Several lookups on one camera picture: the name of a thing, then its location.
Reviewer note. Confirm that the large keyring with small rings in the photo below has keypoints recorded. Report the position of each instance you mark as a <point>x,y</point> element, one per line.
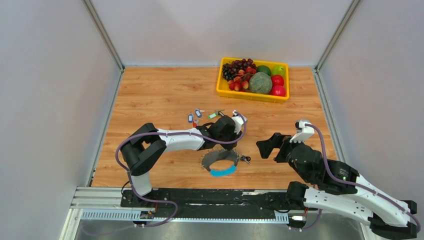
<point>220,163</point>

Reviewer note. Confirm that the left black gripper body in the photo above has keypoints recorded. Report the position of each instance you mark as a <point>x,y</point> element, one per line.
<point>232,135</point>

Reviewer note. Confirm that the aluminium corner post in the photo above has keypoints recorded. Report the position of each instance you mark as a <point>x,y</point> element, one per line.
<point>91,9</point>
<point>352,8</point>

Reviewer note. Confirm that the dark purple grape bunch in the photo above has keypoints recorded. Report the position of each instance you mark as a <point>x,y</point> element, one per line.
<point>244,68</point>

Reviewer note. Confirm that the light green apple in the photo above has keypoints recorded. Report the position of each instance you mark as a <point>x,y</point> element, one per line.
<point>279,70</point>

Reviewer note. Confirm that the green netted melon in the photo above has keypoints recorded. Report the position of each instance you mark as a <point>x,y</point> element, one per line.
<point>260,83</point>

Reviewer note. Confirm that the right aluminium corner post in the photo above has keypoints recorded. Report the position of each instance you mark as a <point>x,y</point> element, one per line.
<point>352,8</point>

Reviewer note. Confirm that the yellow plastic fruit tray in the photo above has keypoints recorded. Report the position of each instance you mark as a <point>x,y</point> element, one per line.
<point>224,91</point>

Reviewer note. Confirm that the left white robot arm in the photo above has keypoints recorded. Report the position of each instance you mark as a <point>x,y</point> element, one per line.
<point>143,148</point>

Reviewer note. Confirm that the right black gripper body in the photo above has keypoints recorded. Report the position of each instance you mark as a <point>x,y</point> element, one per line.
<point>282,156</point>

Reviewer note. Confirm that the red cherries cluster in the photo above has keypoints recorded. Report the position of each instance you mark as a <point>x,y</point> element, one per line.
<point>239,79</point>

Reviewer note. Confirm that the aluminium front rail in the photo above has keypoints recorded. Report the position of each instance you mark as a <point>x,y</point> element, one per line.
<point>116,213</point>

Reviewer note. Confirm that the dark green lime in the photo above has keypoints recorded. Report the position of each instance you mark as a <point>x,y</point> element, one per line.
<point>264,69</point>

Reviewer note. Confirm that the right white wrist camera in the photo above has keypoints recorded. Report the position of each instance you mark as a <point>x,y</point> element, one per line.
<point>303,131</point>

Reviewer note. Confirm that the lower red apple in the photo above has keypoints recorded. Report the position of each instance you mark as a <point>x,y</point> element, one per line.
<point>278,90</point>

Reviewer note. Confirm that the red apple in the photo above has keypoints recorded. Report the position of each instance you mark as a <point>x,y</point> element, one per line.
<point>277,80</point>
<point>278,90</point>

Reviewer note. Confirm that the black tagged key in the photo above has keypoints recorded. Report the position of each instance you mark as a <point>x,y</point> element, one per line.
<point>246,159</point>

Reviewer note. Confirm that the upper red apple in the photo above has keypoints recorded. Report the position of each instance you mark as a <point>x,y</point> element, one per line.
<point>277,80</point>

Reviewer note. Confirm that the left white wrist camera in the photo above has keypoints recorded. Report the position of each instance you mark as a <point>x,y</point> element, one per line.
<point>239,121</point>

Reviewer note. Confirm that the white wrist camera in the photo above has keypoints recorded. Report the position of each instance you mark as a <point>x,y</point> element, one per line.
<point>239,121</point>
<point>303,131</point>

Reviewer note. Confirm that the green tag key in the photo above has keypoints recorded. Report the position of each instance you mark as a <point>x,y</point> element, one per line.
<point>212,115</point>

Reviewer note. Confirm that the blue tag key left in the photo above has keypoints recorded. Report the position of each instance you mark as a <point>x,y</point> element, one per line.
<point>190,118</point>

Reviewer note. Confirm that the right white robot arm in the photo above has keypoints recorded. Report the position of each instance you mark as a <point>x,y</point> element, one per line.
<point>336,187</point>

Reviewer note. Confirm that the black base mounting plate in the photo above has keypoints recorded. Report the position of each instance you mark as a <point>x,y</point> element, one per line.
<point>245,204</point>

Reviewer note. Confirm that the left aluminium corner post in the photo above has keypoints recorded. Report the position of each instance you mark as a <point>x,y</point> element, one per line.
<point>91,9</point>

